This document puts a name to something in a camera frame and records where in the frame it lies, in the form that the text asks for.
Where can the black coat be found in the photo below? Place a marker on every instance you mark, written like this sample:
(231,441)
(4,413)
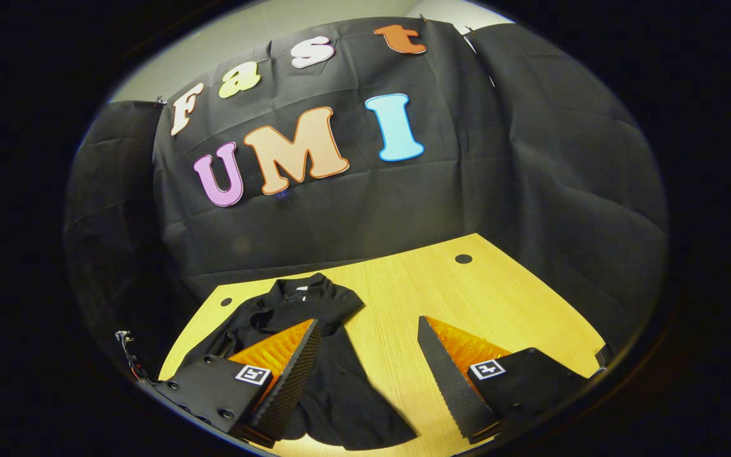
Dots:
(340,393)

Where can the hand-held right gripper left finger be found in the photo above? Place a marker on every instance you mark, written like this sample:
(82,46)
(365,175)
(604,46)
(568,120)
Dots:
(296,374)

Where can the black backdrop cloth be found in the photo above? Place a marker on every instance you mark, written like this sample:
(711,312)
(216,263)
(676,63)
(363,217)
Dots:
(372,209)

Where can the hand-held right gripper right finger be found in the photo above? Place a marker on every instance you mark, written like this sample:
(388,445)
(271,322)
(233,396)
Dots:
(451,387)

